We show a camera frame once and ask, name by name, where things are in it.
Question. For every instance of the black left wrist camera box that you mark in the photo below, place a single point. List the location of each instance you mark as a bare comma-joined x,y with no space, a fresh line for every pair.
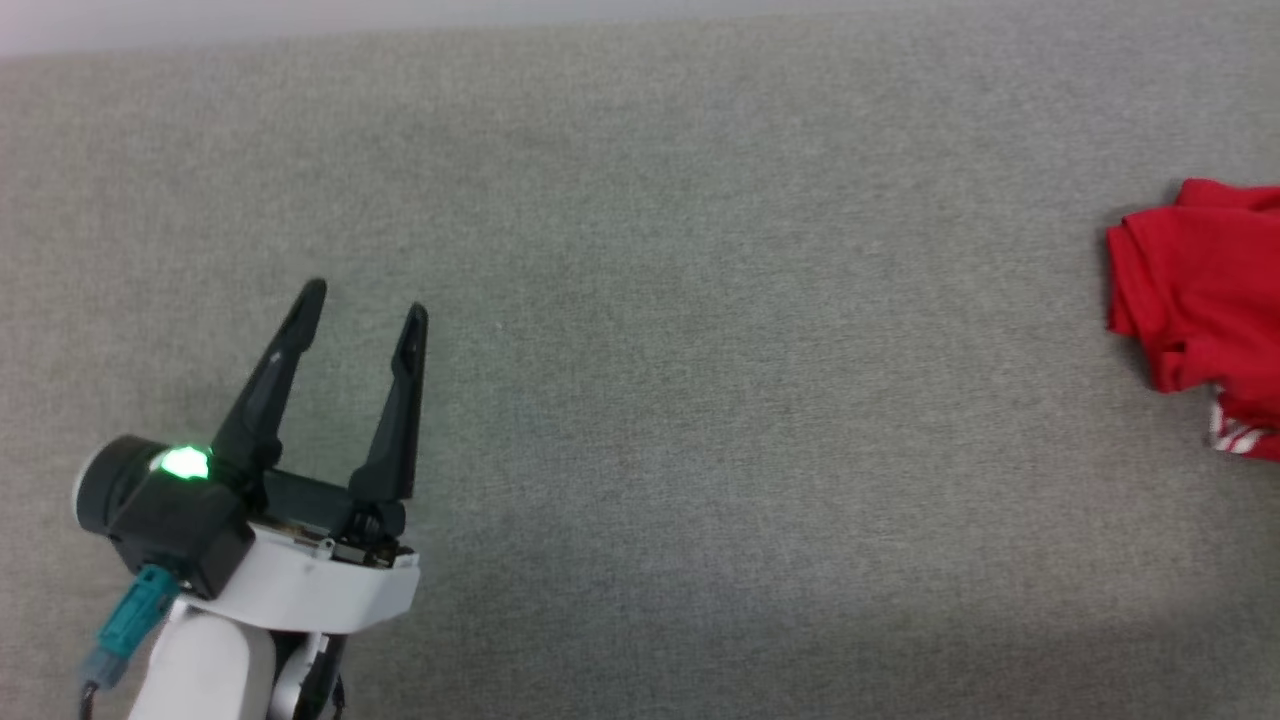
180,540

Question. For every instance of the grey fabric sofa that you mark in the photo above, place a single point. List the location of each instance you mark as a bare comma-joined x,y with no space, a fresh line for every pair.
700,350

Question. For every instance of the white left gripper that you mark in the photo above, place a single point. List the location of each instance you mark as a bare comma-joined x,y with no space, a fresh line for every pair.
320,580

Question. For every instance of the red garment with white stripes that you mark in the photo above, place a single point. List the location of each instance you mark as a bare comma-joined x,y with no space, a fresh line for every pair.
1200,290

